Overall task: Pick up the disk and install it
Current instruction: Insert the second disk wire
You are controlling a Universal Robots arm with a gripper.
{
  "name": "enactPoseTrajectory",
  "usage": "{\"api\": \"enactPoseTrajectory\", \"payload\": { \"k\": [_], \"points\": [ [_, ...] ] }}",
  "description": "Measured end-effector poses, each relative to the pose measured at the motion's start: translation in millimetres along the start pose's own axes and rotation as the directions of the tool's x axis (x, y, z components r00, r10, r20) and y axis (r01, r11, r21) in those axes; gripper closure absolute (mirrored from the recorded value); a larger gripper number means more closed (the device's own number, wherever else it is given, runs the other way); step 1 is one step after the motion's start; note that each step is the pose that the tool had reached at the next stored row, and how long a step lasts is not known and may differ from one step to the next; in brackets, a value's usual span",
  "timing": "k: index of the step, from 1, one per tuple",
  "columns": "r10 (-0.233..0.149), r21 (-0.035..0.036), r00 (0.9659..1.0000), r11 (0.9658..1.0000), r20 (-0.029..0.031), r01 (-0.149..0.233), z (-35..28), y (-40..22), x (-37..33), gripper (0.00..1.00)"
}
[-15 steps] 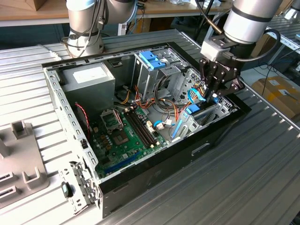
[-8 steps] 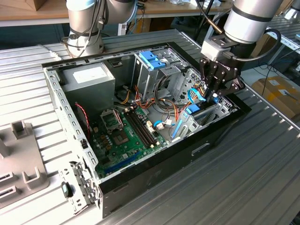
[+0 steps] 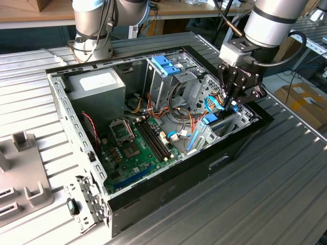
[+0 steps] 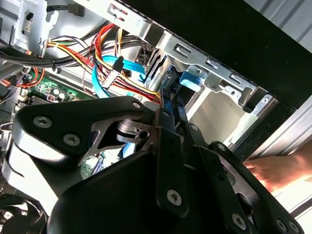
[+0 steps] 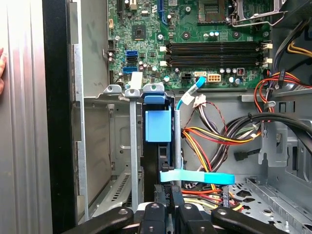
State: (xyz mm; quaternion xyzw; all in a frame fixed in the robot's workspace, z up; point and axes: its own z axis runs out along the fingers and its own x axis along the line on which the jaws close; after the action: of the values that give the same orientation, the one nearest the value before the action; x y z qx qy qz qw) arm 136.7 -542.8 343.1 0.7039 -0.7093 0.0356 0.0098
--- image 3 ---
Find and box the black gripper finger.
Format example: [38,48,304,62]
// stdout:
[231,83,268,106]
[217,63,241,109]

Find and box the blue data wire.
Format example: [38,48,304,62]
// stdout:
[167,131,192,140]
[204,95,226,114]

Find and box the hard disk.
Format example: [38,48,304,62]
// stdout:
[188,104,240,153]

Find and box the silver disk bay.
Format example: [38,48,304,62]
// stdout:
[185,73,260,156]

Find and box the large labelled cardboard box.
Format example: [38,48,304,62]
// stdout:
[273,82,327,133]

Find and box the silver optical drive cage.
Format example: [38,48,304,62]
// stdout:
[144,50,205,109]

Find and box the blue plastic drive latch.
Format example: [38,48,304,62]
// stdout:
[151,56,183,77]

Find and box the long wooden desk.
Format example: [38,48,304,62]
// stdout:
[0,0,306,61]

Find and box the metal slat table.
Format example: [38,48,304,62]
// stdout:
[263,17,327,75]

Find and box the black RAM slot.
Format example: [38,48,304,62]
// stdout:
[145,119,172,158]
[139,121,166,161]
[136,122,163,162]
[142,120,169,159]

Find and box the thin metal locking lever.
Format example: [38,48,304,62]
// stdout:
[124,118,135,139]

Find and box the black PC case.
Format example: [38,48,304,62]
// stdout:
[45,45,275,238]

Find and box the CPU socket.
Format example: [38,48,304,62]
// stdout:
[122,141,142,158]

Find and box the green motherboard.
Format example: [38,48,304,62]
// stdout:
[98,114,185,195]

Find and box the metal socket cover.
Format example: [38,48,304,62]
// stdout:
[109,119,135,143]

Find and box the grey power supply unit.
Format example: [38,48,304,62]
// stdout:
[63,68,127,125]

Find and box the blue expansion slot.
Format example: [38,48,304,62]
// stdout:
[113,164,155,191]

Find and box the small cardboard box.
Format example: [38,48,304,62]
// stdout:
[28,0,74,13]

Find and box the grey parts rack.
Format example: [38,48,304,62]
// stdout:
[0,130,55,228]

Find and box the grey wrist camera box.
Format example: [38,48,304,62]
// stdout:
[219,38,256,68]

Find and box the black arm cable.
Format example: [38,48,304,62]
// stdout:
[66,0,243,63]

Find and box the red orange wire bundle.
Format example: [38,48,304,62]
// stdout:
[146,92,205,135]

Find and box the black cable bundle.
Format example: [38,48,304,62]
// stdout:
[167,76,189,109]

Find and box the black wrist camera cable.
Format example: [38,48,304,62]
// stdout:
[242,30,307,67]

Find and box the orange yellow wire bundle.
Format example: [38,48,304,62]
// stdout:
[129,98,144,114]

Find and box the red black twisted wire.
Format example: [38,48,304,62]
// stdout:
[81,111,100,154]

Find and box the small black tool blue ring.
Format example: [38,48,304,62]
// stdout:
[65,198,80,216]

